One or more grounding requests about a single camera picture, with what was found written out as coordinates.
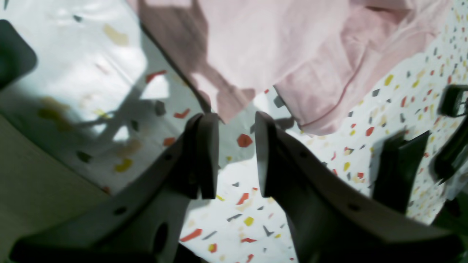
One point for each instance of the pink T-shirt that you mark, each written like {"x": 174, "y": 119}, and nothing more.
{"x": 321, "y": 56}

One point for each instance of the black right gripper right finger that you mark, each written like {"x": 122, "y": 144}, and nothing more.
{"x": 331, "y": 222}

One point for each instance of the black handheld device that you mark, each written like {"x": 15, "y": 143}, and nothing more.
{"x": 398, "y": 167}

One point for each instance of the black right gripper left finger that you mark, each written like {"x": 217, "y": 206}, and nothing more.
{"x": 142, "y": 223}

